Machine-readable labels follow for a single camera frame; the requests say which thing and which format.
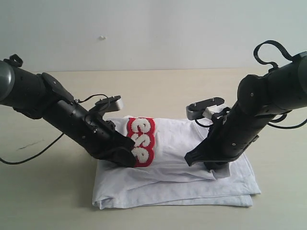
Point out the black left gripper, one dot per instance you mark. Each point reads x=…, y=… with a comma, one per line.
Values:
x=105, y=143

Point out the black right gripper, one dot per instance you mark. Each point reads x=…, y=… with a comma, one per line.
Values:
x=209, y=151

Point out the white t-shirt red lettering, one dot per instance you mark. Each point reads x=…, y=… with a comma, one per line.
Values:
x=161, y=175

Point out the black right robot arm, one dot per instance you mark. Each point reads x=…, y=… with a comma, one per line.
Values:
x=259, y=100

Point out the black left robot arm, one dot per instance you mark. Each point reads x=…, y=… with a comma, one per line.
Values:
x=41, y=96

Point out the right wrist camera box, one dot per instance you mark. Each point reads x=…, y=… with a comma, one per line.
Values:
x=196, y=110

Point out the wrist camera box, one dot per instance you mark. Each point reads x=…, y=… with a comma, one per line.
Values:
x=110, y=104
x=196, y=110

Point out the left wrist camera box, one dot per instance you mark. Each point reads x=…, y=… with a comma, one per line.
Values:
x=110, y=104

